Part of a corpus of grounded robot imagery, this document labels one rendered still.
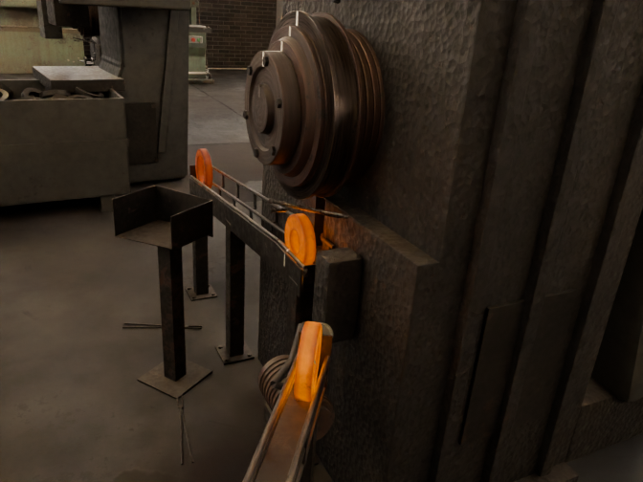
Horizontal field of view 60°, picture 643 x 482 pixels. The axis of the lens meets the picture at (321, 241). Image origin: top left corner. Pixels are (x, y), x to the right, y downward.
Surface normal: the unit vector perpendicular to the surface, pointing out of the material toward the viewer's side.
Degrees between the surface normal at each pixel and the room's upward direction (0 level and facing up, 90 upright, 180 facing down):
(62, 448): 0
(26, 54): 90
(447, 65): 90
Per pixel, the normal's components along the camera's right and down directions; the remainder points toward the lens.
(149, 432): 0.06, -0.92
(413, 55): -0.90, 0.11
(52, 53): 0.43, 0.38
